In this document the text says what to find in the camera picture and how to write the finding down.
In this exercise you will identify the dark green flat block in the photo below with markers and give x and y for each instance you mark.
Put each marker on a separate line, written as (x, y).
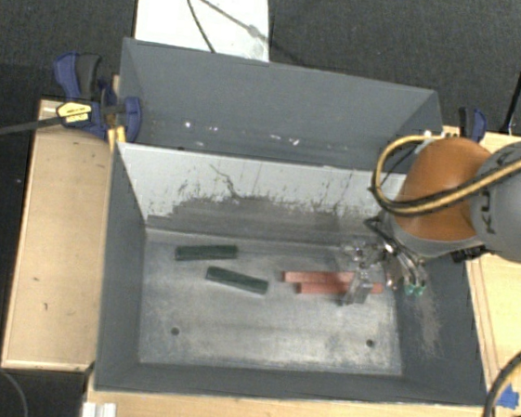
(206, 252)
(237, 280)

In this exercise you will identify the red-brown flat block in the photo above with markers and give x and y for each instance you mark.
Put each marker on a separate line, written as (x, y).
(321, 289)
(315, 277)

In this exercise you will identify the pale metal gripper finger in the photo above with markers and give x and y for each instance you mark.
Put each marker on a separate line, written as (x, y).
(361, 255)
(357, 291)

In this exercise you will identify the grey metal bin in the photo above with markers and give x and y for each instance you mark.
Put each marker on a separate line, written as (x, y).
(252, 323)

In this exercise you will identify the pale wood flat board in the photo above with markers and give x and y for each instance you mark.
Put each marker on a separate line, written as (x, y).
(61, 236)

